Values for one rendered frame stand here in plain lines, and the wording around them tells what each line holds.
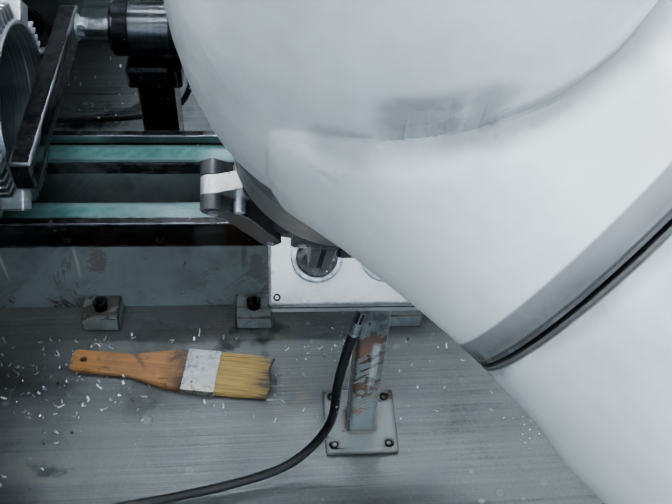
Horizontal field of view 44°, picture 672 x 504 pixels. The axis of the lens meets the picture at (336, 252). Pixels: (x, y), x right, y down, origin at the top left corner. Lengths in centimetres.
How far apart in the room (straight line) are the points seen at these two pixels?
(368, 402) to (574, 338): 61
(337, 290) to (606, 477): 42
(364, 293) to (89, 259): 36
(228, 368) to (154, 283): 12
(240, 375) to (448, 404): 21
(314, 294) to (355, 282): 3
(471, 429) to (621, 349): 68
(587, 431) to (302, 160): 8
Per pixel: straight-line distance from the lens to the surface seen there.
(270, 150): 18
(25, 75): 92
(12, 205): 83
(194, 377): 85
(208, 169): 39
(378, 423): 82
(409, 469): 81
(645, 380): 17
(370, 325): 68
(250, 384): 84
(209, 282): 88
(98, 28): 93
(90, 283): 90
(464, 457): 82
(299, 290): 60
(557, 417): 19
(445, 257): 17
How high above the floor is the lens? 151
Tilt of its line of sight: 47 degrees down
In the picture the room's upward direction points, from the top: 4 degrees clockwise
